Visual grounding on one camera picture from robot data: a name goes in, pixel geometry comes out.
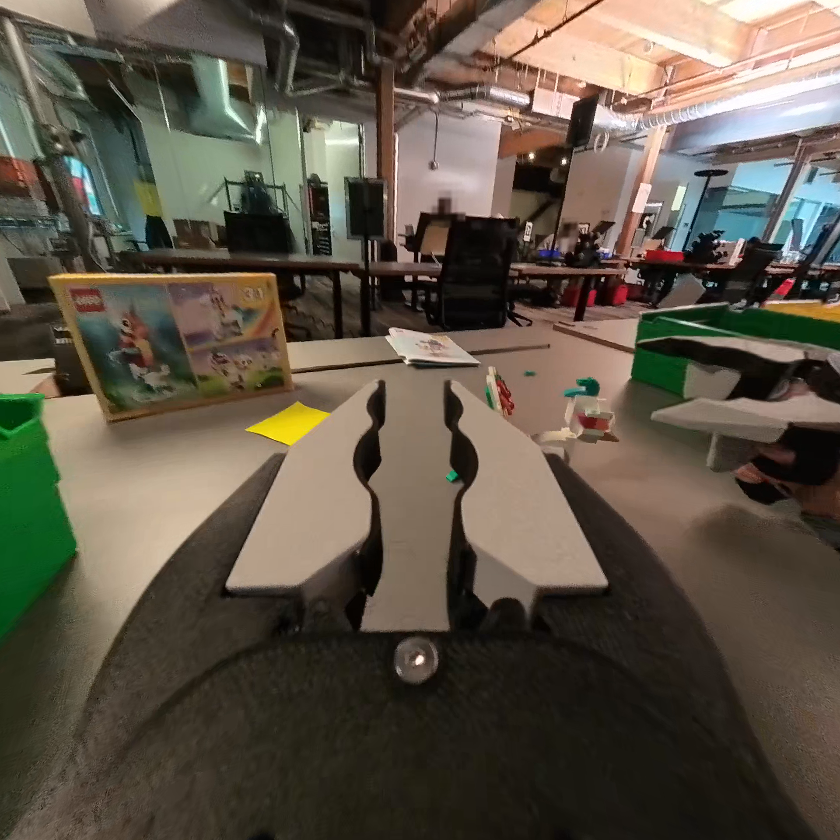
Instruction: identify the long wooden table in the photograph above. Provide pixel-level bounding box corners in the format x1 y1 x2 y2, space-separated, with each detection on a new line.
128 248 442 339

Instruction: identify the yellow sticky note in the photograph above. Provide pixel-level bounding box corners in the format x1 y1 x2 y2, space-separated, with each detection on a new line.
246 401 330 447

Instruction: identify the person's right hand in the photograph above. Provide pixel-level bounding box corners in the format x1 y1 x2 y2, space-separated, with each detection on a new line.
735 443 840 526

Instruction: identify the white lego unicorn head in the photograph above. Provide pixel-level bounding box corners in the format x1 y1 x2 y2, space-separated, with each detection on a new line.
563 377 619 445

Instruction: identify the hanging black screen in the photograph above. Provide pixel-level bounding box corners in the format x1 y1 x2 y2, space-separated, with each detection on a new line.
566 96 601 150

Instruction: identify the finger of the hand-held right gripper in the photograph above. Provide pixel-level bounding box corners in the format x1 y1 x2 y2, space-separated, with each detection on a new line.
637 335 831 401
650 395 818 475

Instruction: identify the person's right forearm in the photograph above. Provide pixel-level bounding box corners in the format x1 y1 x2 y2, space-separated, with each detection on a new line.
799 513 840 551

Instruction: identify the monitor on floor stand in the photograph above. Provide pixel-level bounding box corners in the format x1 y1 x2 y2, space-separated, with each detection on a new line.
343 176 391 337

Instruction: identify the yellow lego box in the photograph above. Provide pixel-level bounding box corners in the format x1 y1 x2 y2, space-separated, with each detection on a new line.
48 271 294 423

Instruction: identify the black mesh office chair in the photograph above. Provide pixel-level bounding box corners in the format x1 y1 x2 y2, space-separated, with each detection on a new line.
430 215 534 332

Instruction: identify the black floor lamp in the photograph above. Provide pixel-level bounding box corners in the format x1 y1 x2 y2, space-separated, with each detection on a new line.
693 166 729 253

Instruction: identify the lego instruction booklet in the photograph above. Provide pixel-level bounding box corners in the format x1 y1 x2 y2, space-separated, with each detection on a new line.
384 326 482 368

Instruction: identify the green plastic bin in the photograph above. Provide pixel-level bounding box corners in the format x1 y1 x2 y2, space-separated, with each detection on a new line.
0 392 78 641
631 301 840 403

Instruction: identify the wooden support post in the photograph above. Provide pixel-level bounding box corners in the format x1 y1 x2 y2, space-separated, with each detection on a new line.
374 62 399 263
616 125 669 256

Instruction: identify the silver air duct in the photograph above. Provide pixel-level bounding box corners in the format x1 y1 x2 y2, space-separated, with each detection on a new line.
394 84 534 112

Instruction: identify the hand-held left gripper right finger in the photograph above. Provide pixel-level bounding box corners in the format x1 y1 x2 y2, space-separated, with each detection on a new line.
444 379 610 619

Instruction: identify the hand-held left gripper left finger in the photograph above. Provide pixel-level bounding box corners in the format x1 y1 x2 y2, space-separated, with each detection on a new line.
225 379 388 608

